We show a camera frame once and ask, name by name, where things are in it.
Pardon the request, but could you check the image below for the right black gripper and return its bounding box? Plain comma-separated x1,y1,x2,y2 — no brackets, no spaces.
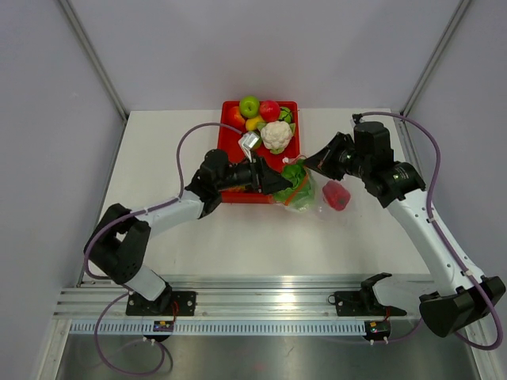
303,132,371,181

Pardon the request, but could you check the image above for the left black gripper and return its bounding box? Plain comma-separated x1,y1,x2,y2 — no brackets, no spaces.
215,150,292,196

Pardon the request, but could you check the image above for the green lettuce cabbage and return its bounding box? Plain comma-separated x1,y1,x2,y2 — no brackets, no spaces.
273,159,315,212

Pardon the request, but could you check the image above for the red bell pepper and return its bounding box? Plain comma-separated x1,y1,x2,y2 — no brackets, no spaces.
322,180,351,211

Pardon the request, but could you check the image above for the clear zip top bag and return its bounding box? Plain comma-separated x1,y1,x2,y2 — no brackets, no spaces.
271,155,352,220

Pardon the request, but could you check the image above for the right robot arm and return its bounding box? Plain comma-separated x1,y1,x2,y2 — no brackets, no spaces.
304,121,505,350

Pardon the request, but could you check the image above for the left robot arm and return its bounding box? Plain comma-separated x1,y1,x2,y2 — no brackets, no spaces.
84,149,292,316

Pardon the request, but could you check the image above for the white cauliflower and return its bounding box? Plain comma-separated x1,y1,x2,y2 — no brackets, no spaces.
257,121,295,154

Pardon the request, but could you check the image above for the red plastic tray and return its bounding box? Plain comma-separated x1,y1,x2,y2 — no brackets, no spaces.
216,101,303,206

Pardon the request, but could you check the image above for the yellow pepper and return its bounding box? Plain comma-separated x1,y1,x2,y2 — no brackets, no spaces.
245,115,265,131

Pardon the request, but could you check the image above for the dark green round vegetable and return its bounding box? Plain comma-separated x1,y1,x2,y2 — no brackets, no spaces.
278,106,293,124

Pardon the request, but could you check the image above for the red apple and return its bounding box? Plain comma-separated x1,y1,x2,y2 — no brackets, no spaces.
259,100,281,123

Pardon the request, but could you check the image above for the red orange peach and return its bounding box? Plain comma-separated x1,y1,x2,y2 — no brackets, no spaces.
226,105,246,129

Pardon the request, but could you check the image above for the green apple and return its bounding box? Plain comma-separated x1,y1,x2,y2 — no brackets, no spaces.
238,96,260,119

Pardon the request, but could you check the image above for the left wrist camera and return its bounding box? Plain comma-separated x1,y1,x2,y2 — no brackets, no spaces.
238,131,262,162

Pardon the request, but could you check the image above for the aluminium mounting rail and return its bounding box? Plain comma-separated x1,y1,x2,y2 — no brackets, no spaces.
53,275,436,337

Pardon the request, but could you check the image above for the right frame post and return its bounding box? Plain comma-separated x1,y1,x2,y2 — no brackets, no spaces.
400,0,474,116

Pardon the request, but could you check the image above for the frame post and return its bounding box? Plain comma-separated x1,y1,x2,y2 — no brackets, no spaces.
55,0,129,126
400,0,474,116

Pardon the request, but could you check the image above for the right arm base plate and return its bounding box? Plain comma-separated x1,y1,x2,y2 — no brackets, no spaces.
327,291,408,317

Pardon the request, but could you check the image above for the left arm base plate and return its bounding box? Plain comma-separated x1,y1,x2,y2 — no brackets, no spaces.
125,291,197,317

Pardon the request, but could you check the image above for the left frame post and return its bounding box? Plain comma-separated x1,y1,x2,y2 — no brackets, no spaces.
55,0,129,126

